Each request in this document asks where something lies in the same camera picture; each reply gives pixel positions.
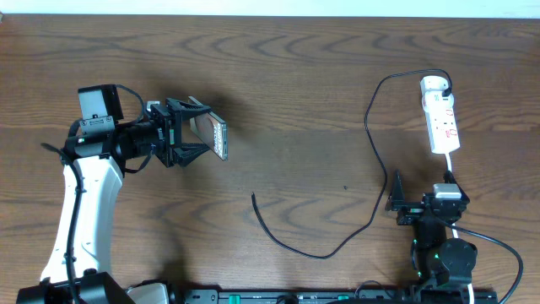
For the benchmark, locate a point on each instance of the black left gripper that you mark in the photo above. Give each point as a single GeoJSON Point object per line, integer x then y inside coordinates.
{"type": "Point", "coordinates": [168, 130]}

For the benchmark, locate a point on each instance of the white USB charger plug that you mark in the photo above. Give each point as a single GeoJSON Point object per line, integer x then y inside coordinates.
{"type": "Point", "coordinates": [433, 82]}

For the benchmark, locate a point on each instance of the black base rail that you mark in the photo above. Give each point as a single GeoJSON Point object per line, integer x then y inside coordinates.
{"type": "Point", "coordinates": [337, 296]}

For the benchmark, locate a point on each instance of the white power strip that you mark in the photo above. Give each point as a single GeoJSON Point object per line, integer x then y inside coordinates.
{"type": "Point", "coordinates": [441, 122]}

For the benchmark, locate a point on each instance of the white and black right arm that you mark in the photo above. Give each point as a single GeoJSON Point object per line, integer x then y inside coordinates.
{"type": "Point", "coordinates": [444, 264]}

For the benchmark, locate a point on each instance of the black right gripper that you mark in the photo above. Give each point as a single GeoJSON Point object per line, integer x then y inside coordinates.
{"type": "Point", "coordinates": [411, 212]}

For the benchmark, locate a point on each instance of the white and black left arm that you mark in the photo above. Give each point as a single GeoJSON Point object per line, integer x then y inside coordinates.
{"type": "Point", "coordinates": [94, 158]}

